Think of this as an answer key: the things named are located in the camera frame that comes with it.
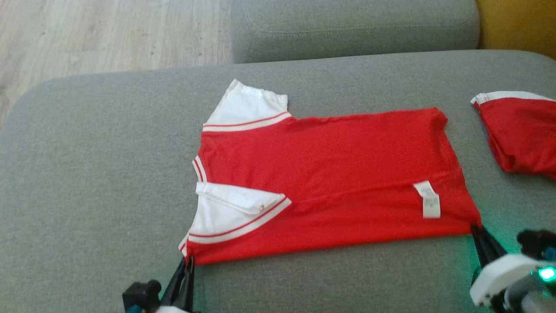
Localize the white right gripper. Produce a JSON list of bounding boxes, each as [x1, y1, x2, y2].
[[469, 223, 539, 309]]

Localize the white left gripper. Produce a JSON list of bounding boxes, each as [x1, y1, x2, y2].
[[154, 256, 196, 313]]

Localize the red shorts with white band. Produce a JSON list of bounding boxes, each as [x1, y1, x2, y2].
[[470, 91, 556, 181]]

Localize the red and white basketball jersey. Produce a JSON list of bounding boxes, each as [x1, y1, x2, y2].
[[178, 79, 482, 266]]

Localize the large grey sofa seat cushion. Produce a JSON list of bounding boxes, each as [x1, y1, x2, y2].
[[0, 49, 556, 313]]

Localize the small grey sofa cushion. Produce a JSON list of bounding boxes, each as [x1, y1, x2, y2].
[[230, 0, 480, 64]]

